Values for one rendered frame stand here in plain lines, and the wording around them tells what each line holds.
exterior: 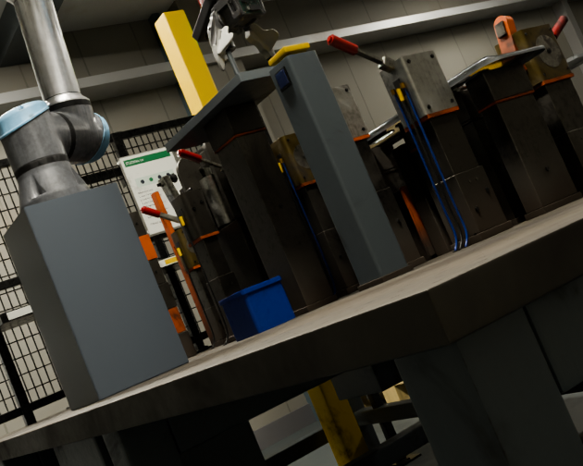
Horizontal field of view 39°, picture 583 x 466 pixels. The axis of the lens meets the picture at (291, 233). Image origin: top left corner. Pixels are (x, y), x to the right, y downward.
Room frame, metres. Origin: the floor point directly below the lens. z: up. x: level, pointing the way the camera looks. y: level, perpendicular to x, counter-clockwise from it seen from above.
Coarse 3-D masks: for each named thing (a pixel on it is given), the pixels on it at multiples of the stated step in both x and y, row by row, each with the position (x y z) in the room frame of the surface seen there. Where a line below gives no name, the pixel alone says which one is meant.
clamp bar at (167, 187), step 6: (174, 174) 2.39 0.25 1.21; (162, 180) 2.37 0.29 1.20; (168, 180) 2.37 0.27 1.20; (174, 180) 2.39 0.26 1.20; (162, 186) 2.37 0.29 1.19; (168, 186) 2.37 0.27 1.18; (174, 186) 2.37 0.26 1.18; (168, 192) 2.37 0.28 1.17; (174, 192) 2.37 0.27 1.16; (168, 198) 2.39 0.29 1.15; (174, 198) 2.37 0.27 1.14
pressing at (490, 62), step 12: (528, 48) 1.52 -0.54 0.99; (540, 48) 1.54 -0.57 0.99; (480, 60) 1.48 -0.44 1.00; (492, 60) 1.47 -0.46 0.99; (504, 60) 1.57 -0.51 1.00; (516, 60) 1.62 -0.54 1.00; (528, 60) 1.62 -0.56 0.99; (468, 72) 1.50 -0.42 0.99; (480, 72) 1.58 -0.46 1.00; (456, 84) 1.61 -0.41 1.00; (396, 120) 1.68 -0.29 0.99; (372, 132) 1.75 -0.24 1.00; (384, 132) 1.82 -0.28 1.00; (396, 132) 1.89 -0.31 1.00; (372, 144) 1.92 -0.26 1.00; (384, 144) 1.98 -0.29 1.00
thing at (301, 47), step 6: (282, 48) 1.46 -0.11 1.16; (288, 48) 1.46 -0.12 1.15; (294, 48) 1.47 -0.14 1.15; (300, 48) 1.48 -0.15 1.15; (306, 48) 1.49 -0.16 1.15; (276, 54) 1.48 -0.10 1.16; (282, 54) 1.47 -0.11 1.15; (288, 54) 1.47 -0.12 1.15; (270, 60) 1.50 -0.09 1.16; (276, 60) 1.49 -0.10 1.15; (270, 66) 1.50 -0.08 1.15
